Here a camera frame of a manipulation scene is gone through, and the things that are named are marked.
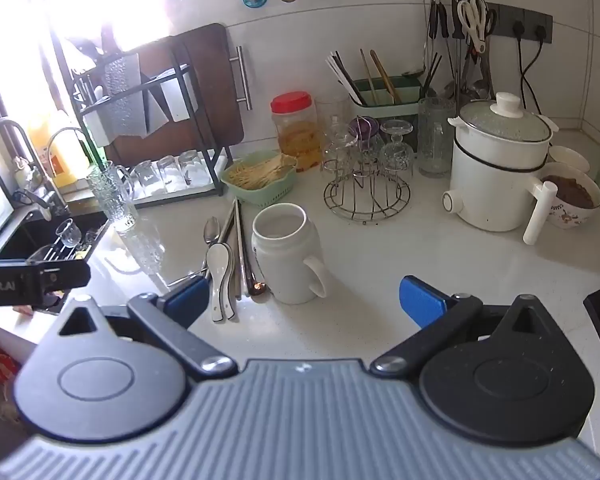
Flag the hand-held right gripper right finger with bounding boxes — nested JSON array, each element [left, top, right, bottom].
[[370, 275, 571, 378]]

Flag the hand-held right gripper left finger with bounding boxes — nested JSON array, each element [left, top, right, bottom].
[[37, 276, 238, 381]]

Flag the white black-rimmed ceramic spoon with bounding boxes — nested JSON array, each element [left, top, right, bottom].
[[206, 242, 231, 323], [220, 247, 238, 322]]

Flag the stained white chopstick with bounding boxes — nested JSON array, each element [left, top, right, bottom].
[[229, 200, 241, 302]]

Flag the large metal spoon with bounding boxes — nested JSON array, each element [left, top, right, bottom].
[[201, 216, 222, 273]]

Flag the black chopstick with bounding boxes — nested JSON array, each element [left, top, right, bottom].
[[234, 199, 245, 301]]

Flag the white ceramic mug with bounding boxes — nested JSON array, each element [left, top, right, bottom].
[[251, 203, 328, 306]]

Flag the black kitchen sink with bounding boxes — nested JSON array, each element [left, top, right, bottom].
[[0, 210, 111, 311]]

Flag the small drinking glass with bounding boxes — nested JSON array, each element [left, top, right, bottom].
[[55, 219, 81, 248]]

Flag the white drip tray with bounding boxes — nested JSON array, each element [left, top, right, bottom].
[[125, 157, 226, 208]]

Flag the black metal dish rack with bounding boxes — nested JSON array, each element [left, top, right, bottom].
[[55, 35, 236, 196]]

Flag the clear glass tumbler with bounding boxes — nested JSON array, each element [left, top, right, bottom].
[[179, 150, 211, 186], [156, 155, 181, 188], [132, 160, 156, 196]]

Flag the orange detergent bottle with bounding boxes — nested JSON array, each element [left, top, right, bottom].
[[27, 110, 93, 191]]

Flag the white electric pot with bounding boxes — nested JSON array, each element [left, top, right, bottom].
[[441, 92, 560, 246]]

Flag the bundle of pale thin sticks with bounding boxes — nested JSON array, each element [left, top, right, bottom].
[[228, 155, 288, 190]]

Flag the green plastic basket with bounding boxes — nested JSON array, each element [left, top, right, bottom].
[[221, 150, 298, 206]]

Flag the clear cut glass cup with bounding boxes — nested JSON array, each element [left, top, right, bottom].
[[380, 119, 415, 178], [322, 117, 358, 171]]

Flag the tall textured glass pitcher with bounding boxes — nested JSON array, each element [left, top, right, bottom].
[[418, 97, 457, 178]]

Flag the dark gooseneck faucet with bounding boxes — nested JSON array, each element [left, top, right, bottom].
[[0, 117, 36, 176]]

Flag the chrome gooseneck faucet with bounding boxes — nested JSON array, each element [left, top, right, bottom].
[[46, 126, 98, 176]]

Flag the floral bowl with brown contents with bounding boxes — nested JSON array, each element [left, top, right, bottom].
[[537, 162, 600, 231]]

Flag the purple glass cup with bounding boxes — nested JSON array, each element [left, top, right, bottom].
[[350, 115, 381, 161]]

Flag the plain steel cleaver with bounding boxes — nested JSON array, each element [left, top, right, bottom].
[[140, 80, 173, 136]]

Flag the plastic jar with red lid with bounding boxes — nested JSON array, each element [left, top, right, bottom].
[[271, 91, 323, 173]]

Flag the green utensil caddy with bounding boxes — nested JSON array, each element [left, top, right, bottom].
[[349, 75, 433, 121]]

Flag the plain white bowl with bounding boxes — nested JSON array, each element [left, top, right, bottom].
[[547, 145, 592, 176]]

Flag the textured glass jug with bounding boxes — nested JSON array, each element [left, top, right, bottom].
[[315, 94, 353, 161]]

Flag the hammered steel cleaver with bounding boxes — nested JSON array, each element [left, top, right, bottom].
[[104, 54, 142, 136]]

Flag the brown wooden cutting board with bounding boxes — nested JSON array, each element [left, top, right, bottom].
[[102, 22, 253, 167]]

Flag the assorted chopstick bunch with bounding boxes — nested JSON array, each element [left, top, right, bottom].
[[325, 49, 443, 106]]

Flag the hanging kitchen tools group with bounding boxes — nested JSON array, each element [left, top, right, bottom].
[[426, 0, 498, 101]]

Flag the metal wire cup stand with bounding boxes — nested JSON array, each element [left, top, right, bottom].
[[322, 160, 413, 222]]

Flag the ribbed glass pitcher with handle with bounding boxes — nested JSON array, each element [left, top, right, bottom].
[[86, 161, 137, 233]]

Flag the black power cable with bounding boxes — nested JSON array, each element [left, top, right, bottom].
[[514, 22, 531, 98], [517, 27, 550, 111]]

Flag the white-handled scissors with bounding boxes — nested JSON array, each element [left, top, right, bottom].
[[457, 0, 491, 53]]

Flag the black wall socket strip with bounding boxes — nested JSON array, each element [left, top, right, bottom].
[[485, 2, 553, 43]]

